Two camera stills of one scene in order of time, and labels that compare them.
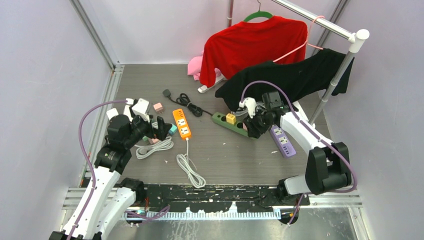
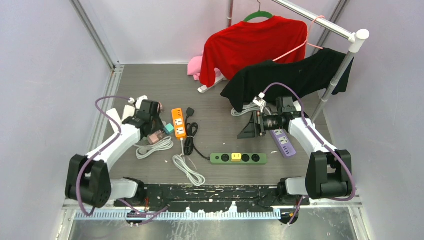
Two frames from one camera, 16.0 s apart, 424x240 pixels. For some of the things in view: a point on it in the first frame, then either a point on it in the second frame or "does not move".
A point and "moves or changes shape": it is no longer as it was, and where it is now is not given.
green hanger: x=258 y=14 does not move
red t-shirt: x=251 y=43 does not move
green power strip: x=237 y=126 -> x=238 y=159
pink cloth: x=194 y=67 does not move
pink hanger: x=305 y=44 does not move
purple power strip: x=283 y=141 does not move
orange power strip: x=181 y=123 moves or changes shape
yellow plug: x=231 y=118 -> x=236 y=157
